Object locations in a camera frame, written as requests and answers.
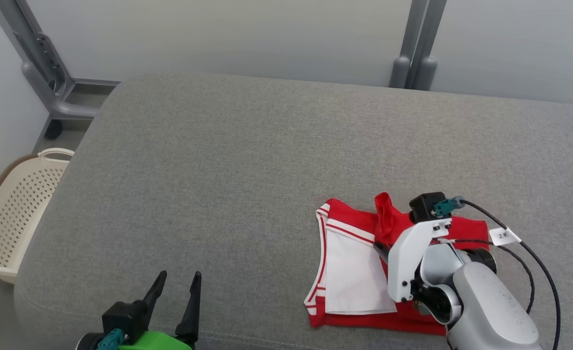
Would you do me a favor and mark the grey fabric sofa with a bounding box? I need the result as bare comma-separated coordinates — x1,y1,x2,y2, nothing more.
14,73,573,350

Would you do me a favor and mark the white cable label tag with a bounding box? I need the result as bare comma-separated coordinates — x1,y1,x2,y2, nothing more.
489,227,522,246

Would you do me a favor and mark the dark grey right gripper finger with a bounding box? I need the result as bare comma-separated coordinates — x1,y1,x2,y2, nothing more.
373,241,391,266

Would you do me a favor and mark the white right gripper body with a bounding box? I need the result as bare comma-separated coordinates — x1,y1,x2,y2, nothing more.
387,218,453,303

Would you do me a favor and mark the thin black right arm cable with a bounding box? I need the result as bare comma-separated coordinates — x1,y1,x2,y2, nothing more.
435,237,536,314

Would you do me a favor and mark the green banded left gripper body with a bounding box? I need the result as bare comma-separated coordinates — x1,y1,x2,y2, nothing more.
120,315,194,350

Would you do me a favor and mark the red white number 23 jersey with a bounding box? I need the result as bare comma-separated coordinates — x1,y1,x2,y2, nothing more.
304,192,490,337

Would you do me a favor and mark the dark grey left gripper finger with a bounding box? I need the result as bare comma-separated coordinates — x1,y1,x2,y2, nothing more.
175,271,202,344
143,270,168,317

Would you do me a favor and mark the grey metal frame post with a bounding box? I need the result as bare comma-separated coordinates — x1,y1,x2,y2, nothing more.
0,0,122,120
390,0,448,91

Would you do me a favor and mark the cream perforated laundry basket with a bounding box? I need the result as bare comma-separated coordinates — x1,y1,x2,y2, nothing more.
0,148,75,285

